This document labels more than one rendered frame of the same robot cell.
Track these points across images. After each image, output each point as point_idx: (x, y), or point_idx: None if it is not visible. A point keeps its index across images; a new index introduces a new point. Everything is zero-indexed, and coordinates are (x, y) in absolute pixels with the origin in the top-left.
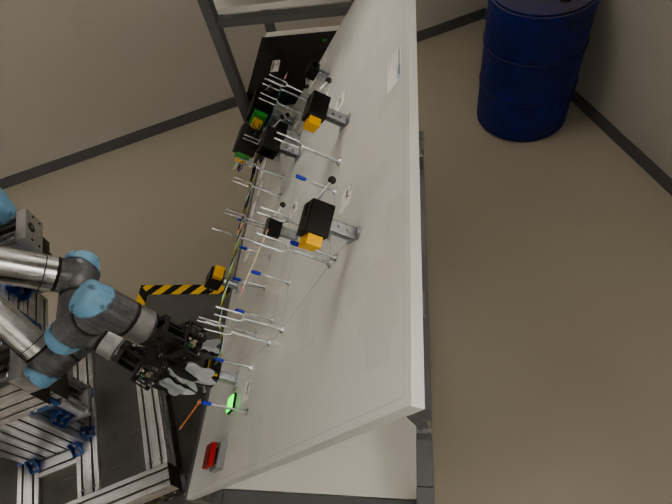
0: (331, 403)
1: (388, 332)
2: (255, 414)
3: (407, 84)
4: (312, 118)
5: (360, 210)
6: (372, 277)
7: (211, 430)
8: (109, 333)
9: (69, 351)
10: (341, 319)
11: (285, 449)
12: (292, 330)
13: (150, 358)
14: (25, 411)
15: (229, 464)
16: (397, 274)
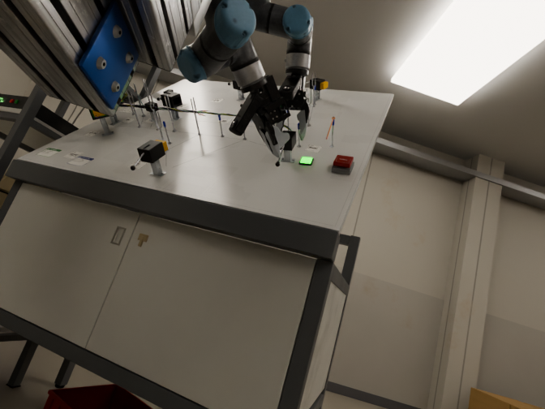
0: (375, 107)
1: (369, 95)
2: (341, 139)
3: None
4: None
5: (309, 97)
6: (345, 96)
7: (297, 191)
8: (251, 63)
9: (309, 28)
10: (346, 104)
11: (379, 122)
12: (319, 120)
13: (296, 89)
14: (165, 31)
15: (355, 159)
16: (354, 92)
